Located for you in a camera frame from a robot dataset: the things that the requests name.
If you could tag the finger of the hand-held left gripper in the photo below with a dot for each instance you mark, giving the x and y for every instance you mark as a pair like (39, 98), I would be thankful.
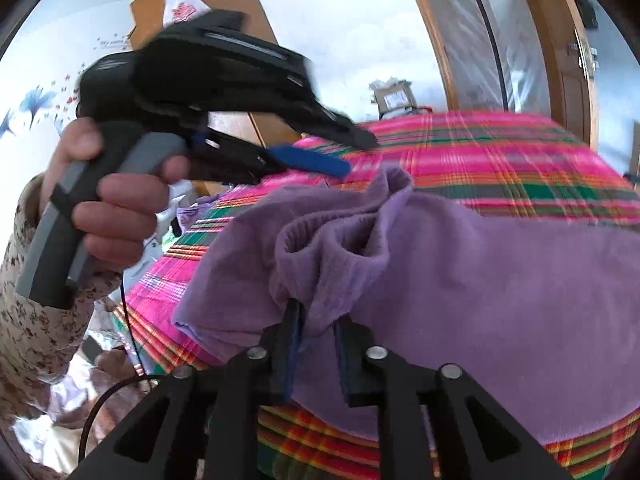
(310, 160)
(340, 130)

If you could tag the person's left forearm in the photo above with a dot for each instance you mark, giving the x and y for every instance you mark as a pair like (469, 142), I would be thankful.
(30, 330)

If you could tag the black hanging bag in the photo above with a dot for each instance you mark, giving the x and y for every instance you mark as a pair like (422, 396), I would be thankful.
(585, 5)

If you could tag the wooden door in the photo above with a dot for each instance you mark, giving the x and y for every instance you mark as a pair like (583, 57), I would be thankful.
(560, 60)

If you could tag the white plastic bag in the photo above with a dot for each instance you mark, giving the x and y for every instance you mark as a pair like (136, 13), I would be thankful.
(182, 10)

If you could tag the brown cardboard box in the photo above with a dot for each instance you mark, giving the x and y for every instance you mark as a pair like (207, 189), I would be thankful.
(395, 100)

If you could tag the purple fleece pants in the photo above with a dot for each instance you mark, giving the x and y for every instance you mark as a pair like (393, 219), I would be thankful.
(475, 310)

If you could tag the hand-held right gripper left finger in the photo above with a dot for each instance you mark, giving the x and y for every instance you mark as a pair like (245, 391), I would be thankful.
(295, 355)

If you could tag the clear plastic door curtain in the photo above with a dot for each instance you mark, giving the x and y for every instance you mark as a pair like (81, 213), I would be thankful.
(460, 35)

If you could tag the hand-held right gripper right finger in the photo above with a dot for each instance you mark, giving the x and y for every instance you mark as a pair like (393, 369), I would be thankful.
(342, 365)

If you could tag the person's left hand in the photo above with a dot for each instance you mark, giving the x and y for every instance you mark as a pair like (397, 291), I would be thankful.
(125, 220)

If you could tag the pink green plaid blanket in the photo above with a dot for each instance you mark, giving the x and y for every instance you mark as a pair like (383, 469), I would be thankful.
(500, 160)

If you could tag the blue flower wall sticker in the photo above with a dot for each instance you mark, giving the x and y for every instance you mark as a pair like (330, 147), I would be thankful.
(35, 102)

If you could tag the wooden door frame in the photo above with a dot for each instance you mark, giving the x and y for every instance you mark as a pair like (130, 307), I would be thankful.
(425, 25)

